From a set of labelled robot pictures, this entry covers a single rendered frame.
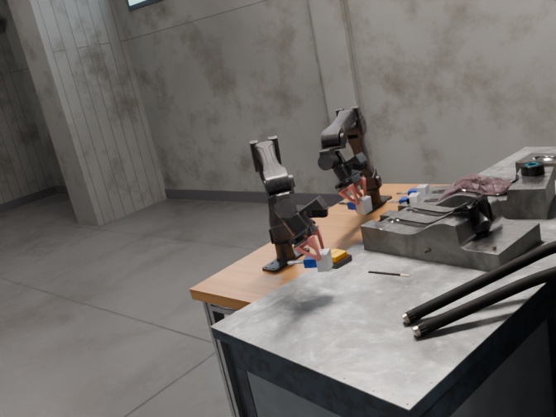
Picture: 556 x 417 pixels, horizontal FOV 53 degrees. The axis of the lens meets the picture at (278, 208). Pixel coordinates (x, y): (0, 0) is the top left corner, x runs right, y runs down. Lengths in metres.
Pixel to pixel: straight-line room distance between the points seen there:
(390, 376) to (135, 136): 5.86
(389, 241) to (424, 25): 2.78
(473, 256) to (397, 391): 0.61
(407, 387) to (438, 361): 0.11
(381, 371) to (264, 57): 4.36
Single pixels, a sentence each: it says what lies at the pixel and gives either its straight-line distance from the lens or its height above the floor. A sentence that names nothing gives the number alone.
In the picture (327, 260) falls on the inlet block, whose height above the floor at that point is 0.92.
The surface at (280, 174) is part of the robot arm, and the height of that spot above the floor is 1.18.
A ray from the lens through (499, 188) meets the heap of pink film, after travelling 2.17.
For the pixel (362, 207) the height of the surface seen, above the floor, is 0.93.
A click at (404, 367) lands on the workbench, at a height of 0.80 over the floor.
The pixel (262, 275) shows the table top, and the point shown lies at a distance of 1.95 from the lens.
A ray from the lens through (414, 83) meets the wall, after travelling 4.57.
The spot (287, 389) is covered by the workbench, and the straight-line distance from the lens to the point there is 1.56.
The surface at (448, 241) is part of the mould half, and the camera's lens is 1.77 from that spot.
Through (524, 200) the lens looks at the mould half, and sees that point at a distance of 2.10.
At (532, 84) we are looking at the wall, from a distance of 4.24.
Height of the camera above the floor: 1.54
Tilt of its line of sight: 16 degrees down
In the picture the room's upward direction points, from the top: 12 degrees counter-clockwise
